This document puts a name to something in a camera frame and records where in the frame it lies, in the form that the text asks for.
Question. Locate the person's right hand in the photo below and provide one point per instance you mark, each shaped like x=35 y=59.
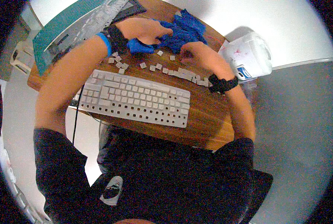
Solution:
x=208 y=60

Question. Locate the person's left hand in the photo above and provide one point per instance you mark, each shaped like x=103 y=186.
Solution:
x=142 y=29

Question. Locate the person's left fingers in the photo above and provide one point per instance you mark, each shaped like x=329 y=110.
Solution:
x=162 y=33

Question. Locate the person's right fingers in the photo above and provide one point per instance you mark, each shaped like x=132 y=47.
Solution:
x=187 y=50

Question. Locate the blue cloth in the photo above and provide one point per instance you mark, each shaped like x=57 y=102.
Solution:
x=186 y=29

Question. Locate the scattered loose white keycaps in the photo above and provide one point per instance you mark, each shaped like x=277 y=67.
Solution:
x=180 y=72

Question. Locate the black flat board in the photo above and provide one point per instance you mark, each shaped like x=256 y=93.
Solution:
x=130 y=11

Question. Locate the black wrist band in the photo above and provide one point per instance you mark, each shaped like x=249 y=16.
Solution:
x=222 y=84
x=117 y=39

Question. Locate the white plastic lidded container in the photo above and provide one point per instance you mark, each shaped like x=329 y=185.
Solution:
x=246 y=57

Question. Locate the white computer keyboard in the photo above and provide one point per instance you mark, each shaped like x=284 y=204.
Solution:
x=135 y=98

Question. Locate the clear perforated plastic sheet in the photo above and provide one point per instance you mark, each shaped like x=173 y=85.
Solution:
x=91 y=19

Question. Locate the green cutting mat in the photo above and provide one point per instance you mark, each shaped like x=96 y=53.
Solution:
x=50 y=36

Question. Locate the person's legs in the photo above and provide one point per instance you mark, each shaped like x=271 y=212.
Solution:
x=110 y=156

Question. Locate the person's body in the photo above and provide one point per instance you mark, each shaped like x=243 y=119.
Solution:
x=161 y=179

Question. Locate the white stool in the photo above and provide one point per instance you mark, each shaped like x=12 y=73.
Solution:
x=22 y=57

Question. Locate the black chair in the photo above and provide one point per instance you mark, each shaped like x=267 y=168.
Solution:
x=263 y=190

